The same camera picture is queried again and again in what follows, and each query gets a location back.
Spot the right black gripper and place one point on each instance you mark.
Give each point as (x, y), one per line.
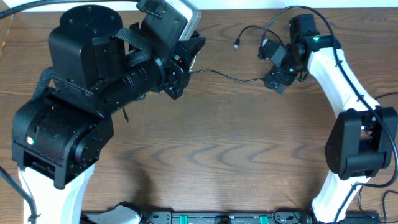
(275, 73)

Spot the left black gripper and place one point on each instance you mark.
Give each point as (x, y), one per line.
(182, 64)

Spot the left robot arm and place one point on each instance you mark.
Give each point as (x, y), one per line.
(98, 68)

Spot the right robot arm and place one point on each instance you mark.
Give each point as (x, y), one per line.
(361, 142)

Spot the wooden side board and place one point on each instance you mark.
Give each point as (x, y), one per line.
(4, 29)

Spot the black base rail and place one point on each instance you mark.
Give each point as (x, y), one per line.
(126, 212)

